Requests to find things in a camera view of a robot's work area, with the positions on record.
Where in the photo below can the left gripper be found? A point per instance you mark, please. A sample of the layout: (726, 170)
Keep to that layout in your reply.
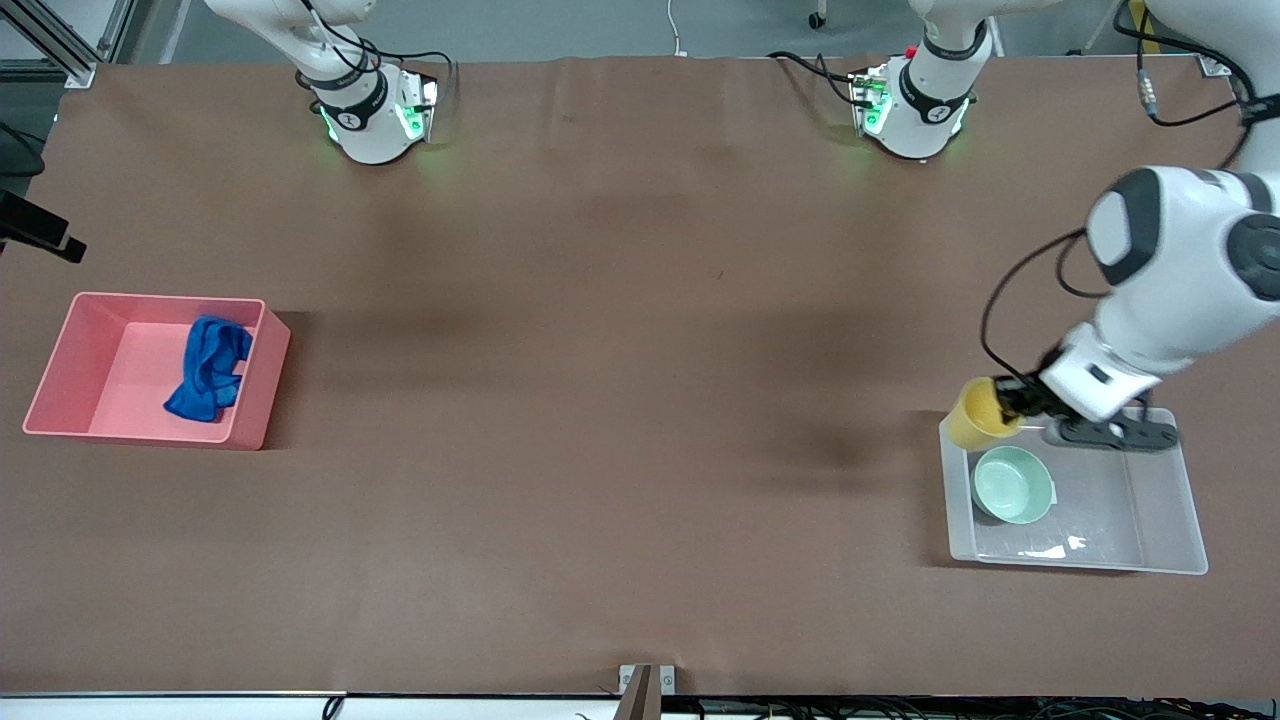
(1026, 397)

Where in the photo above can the yellow cup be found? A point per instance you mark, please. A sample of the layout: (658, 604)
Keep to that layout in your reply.
(977, 413)

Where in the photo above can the mint green bowl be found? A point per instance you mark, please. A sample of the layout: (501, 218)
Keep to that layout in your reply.
(1013, 484)

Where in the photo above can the blue cloth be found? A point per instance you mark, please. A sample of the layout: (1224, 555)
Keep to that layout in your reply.
(208, 375)

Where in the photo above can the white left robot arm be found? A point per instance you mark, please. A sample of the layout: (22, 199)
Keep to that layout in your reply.
(1190, 250)

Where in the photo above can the clear plastic box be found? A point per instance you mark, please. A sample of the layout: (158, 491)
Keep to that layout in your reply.
(1120, 500)

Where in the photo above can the brown table cover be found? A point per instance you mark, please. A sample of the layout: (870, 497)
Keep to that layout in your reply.
(600, 400)

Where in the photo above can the pink plastic bin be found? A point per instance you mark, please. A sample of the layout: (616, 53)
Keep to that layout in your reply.
(110, 370)

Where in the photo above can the metal table bracket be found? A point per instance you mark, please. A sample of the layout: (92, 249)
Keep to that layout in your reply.
(647, 688)

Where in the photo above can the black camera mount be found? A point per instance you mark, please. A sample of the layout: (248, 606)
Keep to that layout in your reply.
(35, 232)

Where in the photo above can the aluminium frame profile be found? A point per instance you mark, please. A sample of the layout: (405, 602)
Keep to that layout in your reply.
(60, 40)

